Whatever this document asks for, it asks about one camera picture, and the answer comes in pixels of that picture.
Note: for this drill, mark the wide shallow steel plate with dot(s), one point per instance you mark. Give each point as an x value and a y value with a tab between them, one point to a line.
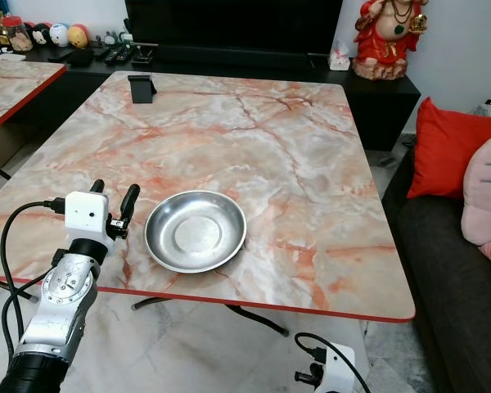
196	232

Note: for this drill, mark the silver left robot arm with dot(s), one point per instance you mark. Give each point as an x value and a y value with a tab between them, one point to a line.
65	299

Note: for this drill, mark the black phone stand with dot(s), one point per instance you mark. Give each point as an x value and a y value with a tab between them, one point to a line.
141	88

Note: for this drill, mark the marble-pattern folding table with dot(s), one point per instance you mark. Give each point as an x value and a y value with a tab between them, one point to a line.
237	143
16	86

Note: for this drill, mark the orange round figurine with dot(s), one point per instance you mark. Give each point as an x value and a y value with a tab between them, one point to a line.
79	37

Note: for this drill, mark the white round figurine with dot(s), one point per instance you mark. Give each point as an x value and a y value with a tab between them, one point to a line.
60	35

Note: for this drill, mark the small dark green ornament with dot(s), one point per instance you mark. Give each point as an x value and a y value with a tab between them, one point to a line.
125	33

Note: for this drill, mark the black round figurine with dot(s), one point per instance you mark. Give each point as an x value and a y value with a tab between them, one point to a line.
41	35

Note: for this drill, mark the dark grey sofa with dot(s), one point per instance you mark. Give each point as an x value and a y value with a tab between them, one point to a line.
450	295

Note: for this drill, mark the red-lidded clear jar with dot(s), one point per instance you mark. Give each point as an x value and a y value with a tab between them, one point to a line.
17	35

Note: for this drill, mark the black television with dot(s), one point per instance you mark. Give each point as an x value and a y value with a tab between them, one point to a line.
233	23

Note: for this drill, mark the white tissue holder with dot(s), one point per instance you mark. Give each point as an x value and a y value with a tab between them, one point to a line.
340	56

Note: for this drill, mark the pink plush cushion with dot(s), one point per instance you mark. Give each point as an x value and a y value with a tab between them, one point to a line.
489	196

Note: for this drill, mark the red pillow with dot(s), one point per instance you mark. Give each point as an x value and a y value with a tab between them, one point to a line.
446	151

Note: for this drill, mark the red Buddha statue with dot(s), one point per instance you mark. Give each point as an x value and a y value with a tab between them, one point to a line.
391	39

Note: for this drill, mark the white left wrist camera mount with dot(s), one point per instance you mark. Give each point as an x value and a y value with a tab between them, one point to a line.
86	213

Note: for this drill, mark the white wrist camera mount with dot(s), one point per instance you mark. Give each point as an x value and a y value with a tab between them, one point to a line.
337	370
86	213

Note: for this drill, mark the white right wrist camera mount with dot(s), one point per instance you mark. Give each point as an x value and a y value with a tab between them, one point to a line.
337	370

